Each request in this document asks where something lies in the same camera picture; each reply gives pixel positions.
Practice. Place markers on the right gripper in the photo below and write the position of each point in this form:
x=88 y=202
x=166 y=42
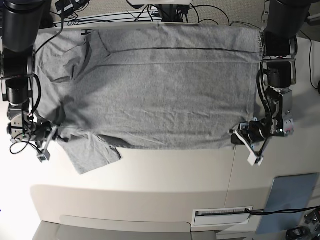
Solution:
x=46 y=132

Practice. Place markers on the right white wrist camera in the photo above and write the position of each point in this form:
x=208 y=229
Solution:
x=43 y=155

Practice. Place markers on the white cable grommet slot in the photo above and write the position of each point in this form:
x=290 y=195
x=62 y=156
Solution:
x=216 y=217

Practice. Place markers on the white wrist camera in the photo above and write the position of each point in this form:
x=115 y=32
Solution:
x=43 y=155
x=254 y=159

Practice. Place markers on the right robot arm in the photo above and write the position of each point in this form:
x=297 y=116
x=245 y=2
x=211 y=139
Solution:
x=20 y=22

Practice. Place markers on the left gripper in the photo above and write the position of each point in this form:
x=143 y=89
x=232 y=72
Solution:
x=251 y=133

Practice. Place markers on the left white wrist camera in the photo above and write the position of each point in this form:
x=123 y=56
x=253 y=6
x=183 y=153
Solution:
x=254 y=159

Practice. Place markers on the blue-grey board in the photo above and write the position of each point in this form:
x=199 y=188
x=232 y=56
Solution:
x=287 y=193

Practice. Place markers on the grey T-shirt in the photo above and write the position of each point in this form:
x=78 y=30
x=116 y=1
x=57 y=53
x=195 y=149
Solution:
x=159 y=87

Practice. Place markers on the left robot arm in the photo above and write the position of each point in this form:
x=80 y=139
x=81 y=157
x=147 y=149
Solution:
x=281 y=20

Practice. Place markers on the black device on floor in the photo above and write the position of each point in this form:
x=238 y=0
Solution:
x=298 y=233

